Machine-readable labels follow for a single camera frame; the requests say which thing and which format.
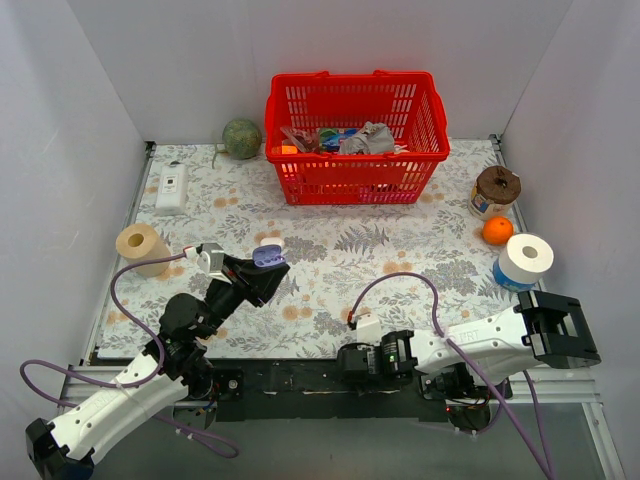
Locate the purple earbud charging case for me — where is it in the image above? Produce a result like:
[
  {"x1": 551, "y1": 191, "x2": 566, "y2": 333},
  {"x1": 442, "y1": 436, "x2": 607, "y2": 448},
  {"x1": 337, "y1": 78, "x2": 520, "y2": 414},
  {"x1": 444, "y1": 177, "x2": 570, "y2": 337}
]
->
[{"x1": 252, "y1": 244, "x2": 286, "y2": 268}]

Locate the white earbud charging case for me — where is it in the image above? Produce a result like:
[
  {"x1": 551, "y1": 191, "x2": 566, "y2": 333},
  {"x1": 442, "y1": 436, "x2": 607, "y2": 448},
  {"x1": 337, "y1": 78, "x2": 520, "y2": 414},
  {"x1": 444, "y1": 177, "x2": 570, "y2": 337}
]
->
[{"x1": 260, "y1": 237, "x2": 284, "y2": 249}]

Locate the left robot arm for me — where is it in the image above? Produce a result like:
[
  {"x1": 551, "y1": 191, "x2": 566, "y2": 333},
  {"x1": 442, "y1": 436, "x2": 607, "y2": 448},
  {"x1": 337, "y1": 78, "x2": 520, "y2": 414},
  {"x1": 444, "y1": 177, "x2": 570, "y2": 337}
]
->
[{"x1": 25, "y1": 244, "x2": 289, "y2": 479}]

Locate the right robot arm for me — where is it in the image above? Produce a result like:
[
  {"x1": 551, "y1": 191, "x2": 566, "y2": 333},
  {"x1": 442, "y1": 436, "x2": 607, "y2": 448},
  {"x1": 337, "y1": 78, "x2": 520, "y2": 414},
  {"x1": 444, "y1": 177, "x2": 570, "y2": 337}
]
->
[{"x1": 336, "y1": 290, "x2": 601, "y2": 400}]

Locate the white rectangular device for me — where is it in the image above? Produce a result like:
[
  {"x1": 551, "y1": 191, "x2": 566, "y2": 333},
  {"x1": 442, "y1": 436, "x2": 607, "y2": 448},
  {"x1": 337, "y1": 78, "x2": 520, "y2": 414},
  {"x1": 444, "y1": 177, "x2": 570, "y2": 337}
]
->
[{"x1": 154, "y1": 162, "x2": 188, "y2": 216}]

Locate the beige paper roll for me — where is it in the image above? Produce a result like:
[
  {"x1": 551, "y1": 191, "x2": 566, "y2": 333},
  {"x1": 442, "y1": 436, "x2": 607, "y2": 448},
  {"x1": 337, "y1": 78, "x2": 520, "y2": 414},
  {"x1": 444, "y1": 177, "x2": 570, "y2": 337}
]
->
[{"x1": 115, "y1": 223, "x2": 171, "y2": 265}]

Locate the floral patterned table mat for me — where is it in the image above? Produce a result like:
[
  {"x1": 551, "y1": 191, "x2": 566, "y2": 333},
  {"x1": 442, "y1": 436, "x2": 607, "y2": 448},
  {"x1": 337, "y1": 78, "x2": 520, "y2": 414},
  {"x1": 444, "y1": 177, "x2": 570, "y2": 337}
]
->
[{"x1": 97, "y1": 138, "x2": 559, "y2": 360}]

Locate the green melon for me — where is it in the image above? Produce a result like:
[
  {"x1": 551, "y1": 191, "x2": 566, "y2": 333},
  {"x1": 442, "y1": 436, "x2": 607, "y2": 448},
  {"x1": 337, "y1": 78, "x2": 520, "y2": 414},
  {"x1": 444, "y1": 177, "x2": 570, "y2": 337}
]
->
[{"x1": 222, "y1": 118, "x2": 262, "y2": 160}]

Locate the crumpled grey bag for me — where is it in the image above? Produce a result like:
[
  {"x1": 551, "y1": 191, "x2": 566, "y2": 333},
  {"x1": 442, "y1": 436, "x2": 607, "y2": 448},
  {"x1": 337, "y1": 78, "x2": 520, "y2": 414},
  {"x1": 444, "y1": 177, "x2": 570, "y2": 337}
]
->
[{"x1": 338, "y1": 122, "x2": 395, "y2": 155}]

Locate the red plastic shopping basket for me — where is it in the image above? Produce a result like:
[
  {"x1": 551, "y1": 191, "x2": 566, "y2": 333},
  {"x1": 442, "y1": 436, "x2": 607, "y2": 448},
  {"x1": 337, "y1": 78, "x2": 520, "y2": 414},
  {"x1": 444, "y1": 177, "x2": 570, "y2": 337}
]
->
[{"x1": 265, "y1": 70, "x2": 450, "y2": 205}]

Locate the orange fruit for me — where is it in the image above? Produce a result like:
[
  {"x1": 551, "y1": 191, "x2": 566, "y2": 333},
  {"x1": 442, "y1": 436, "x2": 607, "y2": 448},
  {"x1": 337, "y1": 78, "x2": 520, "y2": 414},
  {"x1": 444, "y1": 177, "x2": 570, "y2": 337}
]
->
[{"x1": 482, "y1": 216, "x2": 514, "y2": 246}]

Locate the white toilet paper roll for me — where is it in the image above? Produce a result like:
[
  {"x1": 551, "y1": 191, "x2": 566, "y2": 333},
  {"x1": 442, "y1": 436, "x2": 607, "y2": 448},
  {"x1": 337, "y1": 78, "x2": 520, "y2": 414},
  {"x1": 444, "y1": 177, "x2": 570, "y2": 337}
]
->
[{"x1": 497, "y1": 233, "x2": 554, "y2": 285}]

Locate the brown lidded jar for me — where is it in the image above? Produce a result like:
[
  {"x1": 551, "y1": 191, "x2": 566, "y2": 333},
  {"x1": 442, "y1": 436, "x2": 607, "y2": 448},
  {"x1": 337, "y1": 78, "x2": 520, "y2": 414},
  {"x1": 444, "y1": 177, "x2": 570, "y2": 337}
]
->
[{"x1": 468, "y1": 165, "x2": 522, "y2": 221}]

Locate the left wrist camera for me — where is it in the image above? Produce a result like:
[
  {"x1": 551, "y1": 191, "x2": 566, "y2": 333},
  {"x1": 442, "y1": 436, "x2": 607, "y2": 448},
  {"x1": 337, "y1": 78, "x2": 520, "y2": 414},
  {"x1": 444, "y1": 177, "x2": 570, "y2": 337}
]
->
[{"x1": 183, "y1": 243, "x2": 225, "y2": 281}]

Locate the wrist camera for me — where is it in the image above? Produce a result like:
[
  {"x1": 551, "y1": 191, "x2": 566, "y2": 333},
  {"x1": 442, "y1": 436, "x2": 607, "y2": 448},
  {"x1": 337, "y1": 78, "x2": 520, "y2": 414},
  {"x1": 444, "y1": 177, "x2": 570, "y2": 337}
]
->
[
  {"x1": 348, "y1": 312, "x2": 382, "y2": 346},
  {"x1": 183, "y1": 243, "x2": 225, "y2": 281}
]

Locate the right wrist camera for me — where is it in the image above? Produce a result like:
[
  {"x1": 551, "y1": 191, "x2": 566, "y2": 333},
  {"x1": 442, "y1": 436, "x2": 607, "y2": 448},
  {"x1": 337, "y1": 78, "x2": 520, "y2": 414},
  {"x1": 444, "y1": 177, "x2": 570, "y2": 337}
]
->
[{"x1": 348, "y1": 312, "x2": 382, "y2": 346}]

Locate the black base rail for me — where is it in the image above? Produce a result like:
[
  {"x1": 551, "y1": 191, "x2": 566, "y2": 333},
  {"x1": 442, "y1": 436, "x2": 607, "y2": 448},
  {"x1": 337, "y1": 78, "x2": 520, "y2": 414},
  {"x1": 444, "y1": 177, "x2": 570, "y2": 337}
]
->
[{"x1": 149, "y1": 357, "x2": 511, "y2": 424}]

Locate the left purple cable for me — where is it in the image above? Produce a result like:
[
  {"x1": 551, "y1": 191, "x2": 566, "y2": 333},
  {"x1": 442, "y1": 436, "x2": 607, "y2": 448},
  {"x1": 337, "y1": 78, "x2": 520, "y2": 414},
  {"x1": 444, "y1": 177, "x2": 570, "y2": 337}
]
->
[{"x1": 18, "y1": 249, "x2": 241, "y2": 459}]

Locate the purple cable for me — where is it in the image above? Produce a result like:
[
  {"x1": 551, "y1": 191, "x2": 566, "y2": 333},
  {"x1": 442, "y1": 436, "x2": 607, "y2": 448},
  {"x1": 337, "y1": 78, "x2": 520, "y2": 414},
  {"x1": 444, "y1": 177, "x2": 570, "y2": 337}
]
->
[
  {"x1": 18, "y1": 249, "x2": 241, "y2": 459},
  {"x1": 347, "y1": 272, "x2": 559, "y2": 480}
]

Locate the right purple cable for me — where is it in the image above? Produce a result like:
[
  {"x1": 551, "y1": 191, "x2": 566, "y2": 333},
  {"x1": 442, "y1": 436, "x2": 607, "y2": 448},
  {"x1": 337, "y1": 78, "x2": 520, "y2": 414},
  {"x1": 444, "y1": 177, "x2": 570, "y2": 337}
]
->
[{"x1": 347, "y1": 272, "x2": 559, "y2": 480}]

